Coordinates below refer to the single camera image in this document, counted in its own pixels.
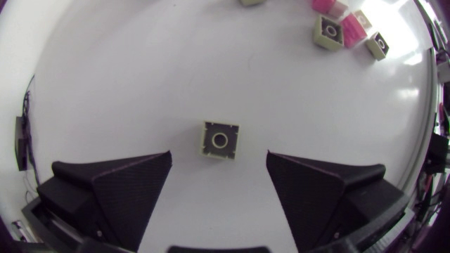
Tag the pale green toy brick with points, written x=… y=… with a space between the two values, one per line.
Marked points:
x=328 y=33
x=378 y=46
x=220 y=140
x=251 y=2

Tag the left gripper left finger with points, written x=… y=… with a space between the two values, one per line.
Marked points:
x=123 y=196

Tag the pink toy brick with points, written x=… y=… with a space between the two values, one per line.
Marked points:
x=328 y=7
x=354 y=29

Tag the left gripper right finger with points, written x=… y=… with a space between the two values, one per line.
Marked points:
x=313 y=200

